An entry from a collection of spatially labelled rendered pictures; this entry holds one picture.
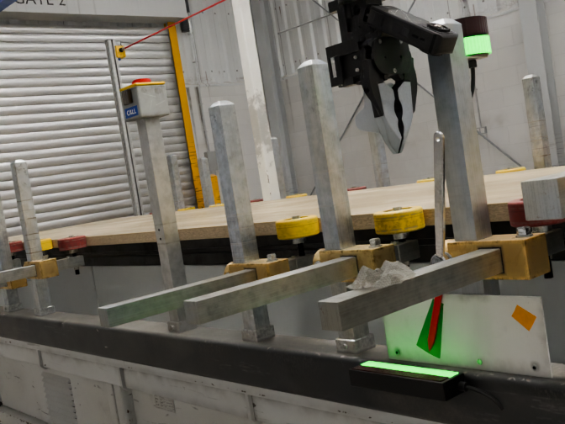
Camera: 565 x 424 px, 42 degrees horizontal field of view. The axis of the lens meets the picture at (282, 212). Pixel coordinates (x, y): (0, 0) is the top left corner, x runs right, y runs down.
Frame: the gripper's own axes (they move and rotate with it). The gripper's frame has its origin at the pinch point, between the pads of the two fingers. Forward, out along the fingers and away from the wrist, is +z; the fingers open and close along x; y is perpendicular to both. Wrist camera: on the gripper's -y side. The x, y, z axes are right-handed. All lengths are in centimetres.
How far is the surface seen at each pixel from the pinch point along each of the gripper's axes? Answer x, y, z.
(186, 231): -22, 87, 12
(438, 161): -0.1, -5.4, 3.1
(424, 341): -5.4, 5.6, 27.6
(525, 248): -5.5, -12.1, 14.9
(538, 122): -115, 47, -1
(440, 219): -2.2, -2.9, 10.4
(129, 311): 19.8, 41.3, 18.7
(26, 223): -6, 145, 4
